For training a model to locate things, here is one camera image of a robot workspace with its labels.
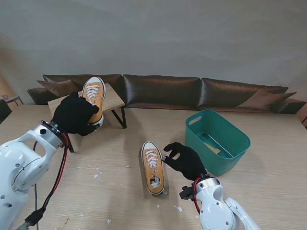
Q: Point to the brown sofa cushion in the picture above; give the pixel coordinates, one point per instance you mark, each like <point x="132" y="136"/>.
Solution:
<point x="263" y="99"/>
<point x="57" y="87"/>

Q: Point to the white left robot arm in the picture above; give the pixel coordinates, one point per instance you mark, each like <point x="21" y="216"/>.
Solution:
<point x="21" y="163"/>

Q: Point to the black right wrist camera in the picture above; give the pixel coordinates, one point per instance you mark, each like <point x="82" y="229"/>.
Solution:
<point x="185" y="192"/>

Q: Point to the wooden shoe brush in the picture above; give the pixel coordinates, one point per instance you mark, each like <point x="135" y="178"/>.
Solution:
<point x="212" y="147"/>

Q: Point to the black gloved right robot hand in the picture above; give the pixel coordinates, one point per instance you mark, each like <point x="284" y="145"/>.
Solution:
<point x="187" y="160"/>

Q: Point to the dark brown leather sofa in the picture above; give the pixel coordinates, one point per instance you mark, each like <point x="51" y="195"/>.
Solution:
<point x="163" y="91"/>

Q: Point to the green plastic basket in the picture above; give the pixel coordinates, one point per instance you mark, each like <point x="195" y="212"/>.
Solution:
<point x="216" y="165"/>

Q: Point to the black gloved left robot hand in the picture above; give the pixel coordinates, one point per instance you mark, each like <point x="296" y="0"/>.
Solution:
<point x="72" y="115"/>

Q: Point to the yellow canvas sneaker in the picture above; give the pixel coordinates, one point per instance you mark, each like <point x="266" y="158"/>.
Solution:
<point x="153" y="172"/>
<point x="94" y="95"/>

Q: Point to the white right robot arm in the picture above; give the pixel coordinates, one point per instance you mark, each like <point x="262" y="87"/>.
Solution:
<point x="216" y="206"/>

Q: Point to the small wooden side table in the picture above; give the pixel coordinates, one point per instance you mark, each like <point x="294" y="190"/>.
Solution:
<point x="14" y="99"/>

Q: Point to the small wooden black-legged bench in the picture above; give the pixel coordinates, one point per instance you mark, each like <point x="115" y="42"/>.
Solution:
<point x="112" y="100"/>

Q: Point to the light wooden cabinet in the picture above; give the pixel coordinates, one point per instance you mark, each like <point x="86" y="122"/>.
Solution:
<point x="302" y="116"/>

